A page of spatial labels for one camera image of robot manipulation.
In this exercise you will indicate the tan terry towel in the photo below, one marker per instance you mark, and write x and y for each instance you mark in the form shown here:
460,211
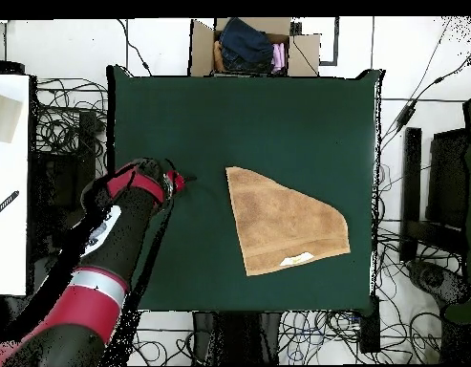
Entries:
281,221

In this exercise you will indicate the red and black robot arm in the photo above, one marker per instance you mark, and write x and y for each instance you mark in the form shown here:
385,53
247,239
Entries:
120,241

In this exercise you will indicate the dark green table cloth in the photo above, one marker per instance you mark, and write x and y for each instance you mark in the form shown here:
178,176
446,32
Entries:
258,114

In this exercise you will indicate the black equipment rack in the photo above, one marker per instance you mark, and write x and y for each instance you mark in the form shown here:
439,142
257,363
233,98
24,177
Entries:
59,176

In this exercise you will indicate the blue denim jeans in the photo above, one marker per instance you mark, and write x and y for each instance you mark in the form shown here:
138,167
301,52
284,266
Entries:
244,44

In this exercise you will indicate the pink cloth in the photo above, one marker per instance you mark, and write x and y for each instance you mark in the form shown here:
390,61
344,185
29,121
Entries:
279,57

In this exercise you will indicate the brown cardboard box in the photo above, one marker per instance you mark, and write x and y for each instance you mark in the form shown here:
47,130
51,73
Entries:
302,53

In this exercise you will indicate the white side table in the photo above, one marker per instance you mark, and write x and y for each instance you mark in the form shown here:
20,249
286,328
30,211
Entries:
9,248

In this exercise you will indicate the beige paper sheet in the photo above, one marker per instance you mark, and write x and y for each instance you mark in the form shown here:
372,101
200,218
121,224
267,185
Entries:
4,118

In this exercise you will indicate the black power strip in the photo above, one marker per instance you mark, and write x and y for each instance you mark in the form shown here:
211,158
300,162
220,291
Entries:
369,328

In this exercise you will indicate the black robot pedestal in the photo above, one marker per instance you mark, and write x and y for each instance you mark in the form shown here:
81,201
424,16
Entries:
239,336

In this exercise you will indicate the black metal frame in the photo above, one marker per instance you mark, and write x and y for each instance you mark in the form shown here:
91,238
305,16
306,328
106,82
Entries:
411,183

